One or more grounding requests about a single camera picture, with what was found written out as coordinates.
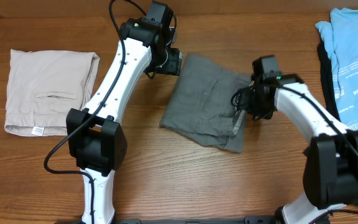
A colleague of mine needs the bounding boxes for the grey shorts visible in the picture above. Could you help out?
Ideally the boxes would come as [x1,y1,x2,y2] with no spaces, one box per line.
[160,54,250,153]

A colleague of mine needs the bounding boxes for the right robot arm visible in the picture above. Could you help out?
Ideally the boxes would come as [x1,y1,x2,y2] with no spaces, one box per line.
[231,55,358,224]

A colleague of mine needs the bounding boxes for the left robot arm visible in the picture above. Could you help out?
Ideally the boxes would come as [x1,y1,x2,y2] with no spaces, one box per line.
[66,1,183,223]

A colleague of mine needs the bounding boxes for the black garment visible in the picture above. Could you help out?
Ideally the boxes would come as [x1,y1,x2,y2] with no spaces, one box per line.
[317,40,341,121]

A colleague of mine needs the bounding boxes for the light blue printed t-shirt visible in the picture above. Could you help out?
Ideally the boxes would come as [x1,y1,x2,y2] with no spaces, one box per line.
[315,8,358,131]

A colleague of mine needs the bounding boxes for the folded beige shorts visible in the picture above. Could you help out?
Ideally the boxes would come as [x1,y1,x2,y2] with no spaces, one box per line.
[4,50,100,137]

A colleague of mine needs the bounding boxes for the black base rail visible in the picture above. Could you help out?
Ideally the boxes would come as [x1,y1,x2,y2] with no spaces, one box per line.
[54,215,331,224]

